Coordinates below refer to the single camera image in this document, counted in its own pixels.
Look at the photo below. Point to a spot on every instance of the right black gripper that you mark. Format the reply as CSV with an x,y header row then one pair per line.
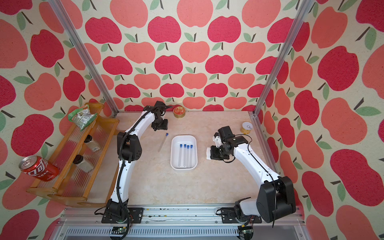
x,y
214,155

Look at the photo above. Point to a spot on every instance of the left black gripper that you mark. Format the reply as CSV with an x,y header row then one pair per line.
x,y
165,127

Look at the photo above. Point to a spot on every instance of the white wipe cloth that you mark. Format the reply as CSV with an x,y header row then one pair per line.
x,y
208,152

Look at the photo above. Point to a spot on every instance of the test tube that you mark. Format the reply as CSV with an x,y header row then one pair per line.
x,y
184,155
180,155
191,156
163,142
188,156

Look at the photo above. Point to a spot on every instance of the white rectangular tray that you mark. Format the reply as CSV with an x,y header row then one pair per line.
x,y
175,148

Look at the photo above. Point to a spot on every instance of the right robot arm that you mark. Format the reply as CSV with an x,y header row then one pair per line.
x,y
276,198

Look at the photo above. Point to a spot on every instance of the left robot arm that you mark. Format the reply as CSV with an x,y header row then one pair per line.
x,y
129,151

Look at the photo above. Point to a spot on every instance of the red gold round tin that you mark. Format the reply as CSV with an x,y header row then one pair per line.
x,y
179,112

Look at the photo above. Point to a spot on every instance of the yellow white can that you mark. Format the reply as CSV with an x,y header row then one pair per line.
x,y
246,128

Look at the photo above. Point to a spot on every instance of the glass spice jar upper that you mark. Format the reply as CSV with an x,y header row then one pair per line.
x,y
92,144

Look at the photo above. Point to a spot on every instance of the glass spice jar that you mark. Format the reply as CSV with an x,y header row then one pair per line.
x,y
92,144
83,164

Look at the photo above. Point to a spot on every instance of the green snack bag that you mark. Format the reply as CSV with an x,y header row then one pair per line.
x,y
82,117

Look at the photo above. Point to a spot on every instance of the wooden shelf rack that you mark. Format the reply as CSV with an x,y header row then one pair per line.
x,y
73,187

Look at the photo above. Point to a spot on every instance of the glass spice jar lower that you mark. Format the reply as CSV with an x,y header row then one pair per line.
x,y
83,164

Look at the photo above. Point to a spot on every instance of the red cola can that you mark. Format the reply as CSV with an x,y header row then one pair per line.
x,y
39,168

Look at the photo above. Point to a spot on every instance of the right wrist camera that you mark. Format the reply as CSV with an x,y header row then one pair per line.
x,y
223,135

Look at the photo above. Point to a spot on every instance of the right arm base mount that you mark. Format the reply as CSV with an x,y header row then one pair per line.
x,y
235,216

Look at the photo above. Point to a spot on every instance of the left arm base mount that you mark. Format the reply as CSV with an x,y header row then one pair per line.
x,y
120,216

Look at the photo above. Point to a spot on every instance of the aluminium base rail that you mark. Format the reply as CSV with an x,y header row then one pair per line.
x,y
176,222

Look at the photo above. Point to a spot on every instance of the left aluminium frame post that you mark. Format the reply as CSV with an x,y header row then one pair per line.
x,y
71,31

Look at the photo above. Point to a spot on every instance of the aluminium frame post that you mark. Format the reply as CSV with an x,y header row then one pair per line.
x,y
301,16
71,31

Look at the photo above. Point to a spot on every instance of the right aluminium frame post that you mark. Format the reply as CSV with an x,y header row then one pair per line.
x,y
301,16

